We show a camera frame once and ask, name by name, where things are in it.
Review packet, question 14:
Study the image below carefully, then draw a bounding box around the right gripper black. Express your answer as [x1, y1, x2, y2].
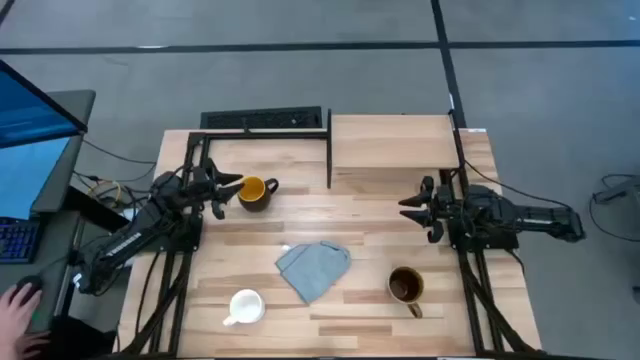
[397, 175, 469, 245]

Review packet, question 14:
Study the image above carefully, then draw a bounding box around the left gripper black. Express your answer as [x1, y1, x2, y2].
[186, 158, 246, 221]

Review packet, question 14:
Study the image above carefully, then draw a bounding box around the black mug yellow inside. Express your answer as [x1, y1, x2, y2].
[236, 175, 280, 213]

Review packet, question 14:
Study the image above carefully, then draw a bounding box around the green brown glazed mug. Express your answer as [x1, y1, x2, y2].
[387, 265, 426, 320]

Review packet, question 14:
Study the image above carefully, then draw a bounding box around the white mug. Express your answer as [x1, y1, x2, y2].
[222, 288, 266, 328]

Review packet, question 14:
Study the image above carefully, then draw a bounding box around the grey terry cloth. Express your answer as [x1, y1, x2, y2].
[274, 240, 352, 305]

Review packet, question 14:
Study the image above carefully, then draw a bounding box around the computer monitor blue screen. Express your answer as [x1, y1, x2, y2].
[0, 89, 96, 221]
[0, 59, 89, 150]

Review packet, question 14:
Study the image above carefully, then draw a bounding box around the blue backlit keyboard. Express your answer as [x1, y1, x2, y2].
[0, 217, 41, 264]

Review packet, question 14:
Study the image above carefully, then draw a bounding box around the black computer mouse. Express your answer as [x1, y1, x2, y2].
[12, 274, 44, 301]

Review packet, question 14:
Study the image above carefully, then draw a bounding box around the person's hand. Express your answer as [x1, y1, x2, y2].
[0, 284, 44, 347]
[13, 329, 51, 360]

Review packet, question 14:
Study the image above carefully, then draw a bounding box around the black shelf post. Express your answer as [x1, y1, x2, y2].
[326, 108, 333, 189]
[447, 108, 470, 194]

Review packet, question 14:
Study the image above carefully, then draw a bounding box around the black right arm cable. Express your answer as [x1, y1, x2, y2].
[463, 159, 572, 210]

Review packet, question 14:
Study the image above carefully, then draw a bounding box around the thin black floor cable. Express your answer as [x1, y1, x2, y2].
[81, 138, 158, 166]

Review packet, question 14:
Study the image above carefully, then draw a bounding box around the yellow cable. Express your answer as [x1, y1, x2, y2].
[87, 179, 123, 207]

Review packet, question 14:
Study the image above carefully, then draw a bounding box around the looped black floor cable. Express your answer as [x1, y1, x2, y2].
[588, 173, 640, 244]

